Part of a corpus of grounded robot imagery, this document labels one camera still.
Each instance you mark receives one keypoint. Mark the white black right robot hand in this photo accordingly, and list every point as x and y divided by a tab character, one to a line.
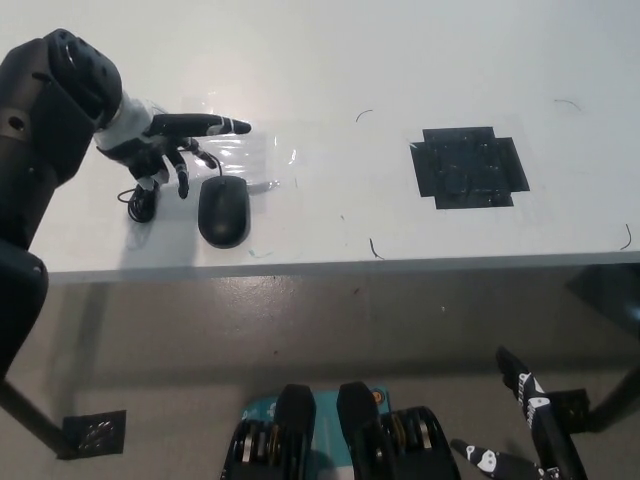
540	415

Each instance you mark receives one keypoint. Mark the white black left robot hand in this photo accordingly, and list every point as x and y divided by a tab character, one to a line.
130	127

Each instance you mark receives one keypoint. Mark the black computer mouse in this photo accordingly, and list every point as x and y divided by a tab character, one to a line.
224	212

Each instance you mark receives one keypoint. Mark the black table leg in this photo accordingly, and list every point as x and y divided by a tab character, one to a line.
617	397
35	415

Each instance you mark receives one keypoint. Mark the black tape square patch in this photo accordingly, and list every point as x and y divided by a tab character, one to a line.
470	167

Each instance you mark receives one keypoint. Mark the dark table frame bracket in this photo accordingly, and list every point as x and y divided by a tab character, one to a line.
607	295

